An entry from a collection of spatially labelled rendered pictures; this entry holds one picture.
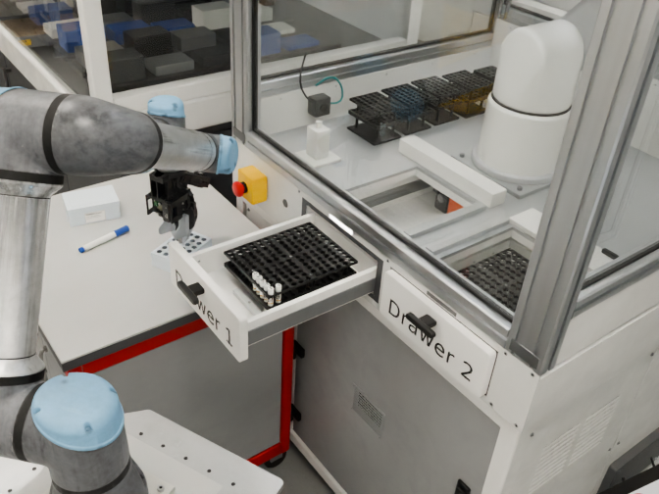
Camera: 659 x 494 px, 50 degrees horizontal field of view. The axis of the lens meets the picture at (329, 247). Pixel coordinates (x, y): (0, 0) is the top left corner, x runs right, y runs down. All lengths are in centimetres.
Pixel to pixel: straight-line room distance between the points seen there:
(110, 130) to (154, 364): 73
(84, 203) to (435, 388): 97
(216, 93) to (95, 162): 120
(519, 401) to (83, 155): 82
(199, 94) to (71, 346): 94
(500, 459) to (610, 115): 71
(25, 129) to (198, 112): 119
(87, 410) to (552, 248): 72
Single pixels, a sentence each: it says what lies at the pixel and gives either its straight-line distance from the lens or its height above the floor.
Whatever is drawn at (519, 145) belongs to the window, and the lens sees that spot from 113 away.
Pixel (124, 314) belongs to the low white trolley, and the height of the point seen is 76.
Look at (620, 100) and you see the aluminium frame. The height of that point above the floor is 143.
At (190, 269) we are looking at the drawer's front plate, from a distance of 142.
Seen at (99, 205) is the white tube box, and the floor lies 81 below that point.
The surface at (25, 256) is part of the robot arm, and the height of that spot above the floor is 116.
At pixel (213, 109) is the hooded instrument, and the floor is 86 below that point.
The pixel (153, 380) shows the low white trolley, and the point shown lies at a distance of 167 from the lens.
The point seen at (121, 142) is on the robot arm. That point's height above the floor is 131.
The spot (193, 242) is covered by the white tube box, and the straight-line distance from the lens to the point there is 171.
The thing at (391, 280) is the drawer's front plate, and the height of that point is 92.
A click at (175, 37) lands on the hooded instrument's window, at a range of 211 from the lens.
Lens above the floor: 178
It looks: 35 degrees down
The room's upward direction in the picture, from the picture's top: 4 degrees clockwise
